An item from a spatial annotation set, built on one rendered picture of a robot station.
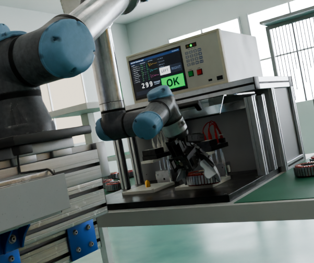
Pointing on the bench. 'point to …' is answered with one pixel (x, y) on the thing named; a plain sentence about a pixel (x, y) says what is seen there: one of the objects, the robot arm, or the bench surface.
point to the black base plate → (238, 187)
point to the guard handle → (191, 105)
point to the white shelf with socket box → (87, 109)
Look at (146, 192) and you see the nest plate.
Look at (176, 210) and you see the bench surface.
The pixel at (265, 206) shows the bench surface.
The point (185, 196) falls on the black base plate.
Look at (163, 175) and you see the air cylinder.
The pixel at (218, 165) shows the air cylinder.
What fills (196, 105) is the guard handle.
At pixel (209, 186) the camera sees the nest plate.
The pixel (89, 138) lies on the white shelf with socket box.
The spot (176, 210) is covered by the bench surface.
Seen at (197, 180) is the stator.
